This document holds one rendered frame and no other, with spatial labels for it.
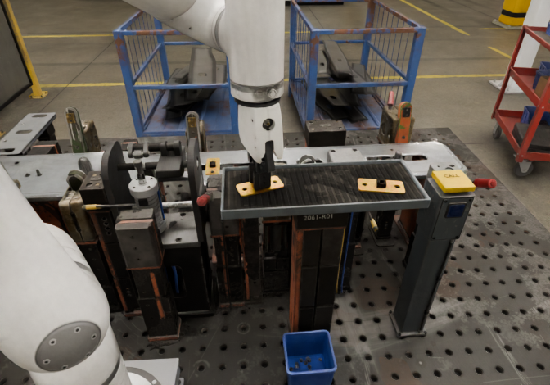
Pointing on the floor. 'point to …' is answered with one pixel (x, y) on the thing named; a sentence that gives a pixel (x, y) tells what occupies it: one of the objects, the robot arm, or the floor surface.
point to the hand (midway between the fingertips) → (259, 175)
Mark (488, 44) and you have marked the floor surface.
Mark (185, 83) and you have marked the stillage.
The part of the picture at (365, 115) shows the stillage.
